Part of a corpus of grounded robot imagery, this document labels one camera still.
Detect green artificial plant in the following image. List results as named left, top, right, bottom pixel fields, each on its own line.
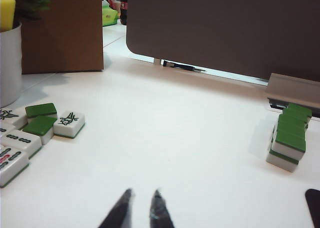
left=11, top=0, right=52, bottom=23

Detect bird print mahjong tile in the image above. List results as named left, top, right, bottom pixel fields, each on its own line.
left=0, top=108, right=28, bottom=130
left=53, top=110, right=86, bottom=139

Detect red bamboo mahjong tile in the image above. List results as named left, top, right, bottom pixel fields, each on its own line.
left=0, top=147, right=30, bottom=189

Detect green-backed white mahjong tile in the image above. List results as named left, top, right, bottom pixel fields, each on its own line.
left=24, top=102, right=59, bottom=125
left=271, top=130, right=307, bottom=161
left=277, top=113, right=311, bottom=129
left=265, top=149, right=300, bottom=173
left=273, top=123, right=310, bottom=139
left=284, top=102, right=313, bottom=119
left=22, top=115, right=58, bottom=146

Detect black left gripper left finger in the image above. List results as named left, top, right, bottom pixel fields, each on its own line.
left=98, top=188, right=136, bottom=228

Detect beige mahjong tile rack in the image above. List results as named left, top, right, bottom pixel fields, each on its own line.
left=266, top=72, right=320, bottom=119

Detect two bamboo mahjong tile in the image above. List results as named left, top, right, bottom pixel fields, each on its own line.
left=1, top=129, right=43, bottom=160

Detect grey desk divider panel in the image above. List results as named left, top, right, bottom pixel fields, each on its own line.
left=126, top=0, right=320, bottom=85

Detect dark cola bottle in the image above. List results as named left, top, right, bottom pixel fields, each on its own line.
left=119, top=0, right=129, bottom=26

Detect brown cardboard box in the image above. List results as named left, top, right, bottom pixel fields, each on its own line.
left=21, top=0, right=105, bottom=75

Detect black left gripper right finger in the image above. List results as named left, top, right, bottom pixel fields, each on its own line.
left=148, top=189, right=175, bottom=228

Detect yellow sponge block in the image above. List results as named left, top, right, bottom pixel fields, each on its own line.
left=0, top=0, right=16, bottom=32

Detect white plant pot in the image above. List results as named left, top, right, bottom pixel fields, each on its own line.
left=0, top=23, right=23, bottom=108

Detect white mahjong tile dark marks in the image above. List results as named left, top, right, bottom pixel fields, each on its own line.
left=0, top=124, right=16, bottom=139

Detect black fabric table mat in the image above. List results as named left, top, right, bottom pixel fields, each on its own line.
left=304, top=189, right=320, bottom=228

